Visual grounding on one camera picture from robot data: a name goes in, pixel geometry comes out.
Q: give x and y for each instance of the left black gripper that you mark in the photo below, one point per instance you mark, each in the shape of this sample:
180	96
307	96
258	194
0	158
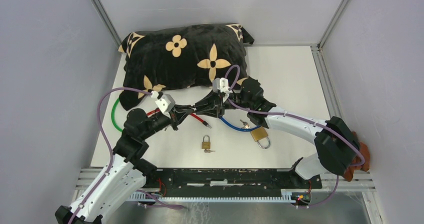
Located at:
178	109

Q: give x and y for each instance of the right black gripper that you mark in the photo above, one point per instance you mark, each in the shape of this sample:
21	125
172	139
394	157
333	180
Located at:
214	105

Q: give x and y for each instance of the small brass padlock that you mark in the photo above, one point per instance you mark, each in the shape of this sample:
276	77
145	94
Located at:
206	144

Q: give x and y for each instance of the blue cable lock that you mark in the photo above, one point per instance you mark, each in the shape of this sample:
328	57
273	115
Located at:
237	128

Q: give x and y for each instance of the large brass padlock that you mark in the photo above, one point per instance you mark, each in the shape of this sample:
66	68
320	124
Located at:
259	134

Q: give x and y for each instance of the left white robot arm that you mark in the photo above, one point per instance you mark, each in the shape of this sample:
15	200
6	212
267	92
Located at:
127	171

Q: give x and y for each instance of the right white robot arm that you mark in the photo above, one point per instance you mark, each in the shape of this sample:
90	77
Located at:
337	148

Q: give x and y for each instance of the blue lock keys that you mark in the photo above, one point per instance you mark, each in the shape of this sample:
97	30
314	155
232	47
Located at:
245	124

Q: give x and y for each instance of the black floral pillow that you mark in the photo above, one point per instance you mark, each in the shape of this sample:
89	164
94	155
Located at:
184	57

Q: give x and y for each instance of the red cable lock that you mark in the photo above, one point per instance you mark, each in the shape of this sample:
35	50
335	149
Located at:
205	123

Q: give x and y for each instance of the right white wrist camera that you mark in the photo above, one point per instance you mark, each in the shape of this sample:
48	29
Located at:
221	85

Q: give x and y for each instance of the green cable lock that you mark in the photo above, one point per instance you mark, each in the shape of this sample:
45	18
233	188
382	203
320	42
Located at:
113	115

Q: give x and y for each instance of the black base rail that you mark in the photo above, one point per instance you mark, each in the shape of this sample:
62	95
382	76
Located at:
229	185

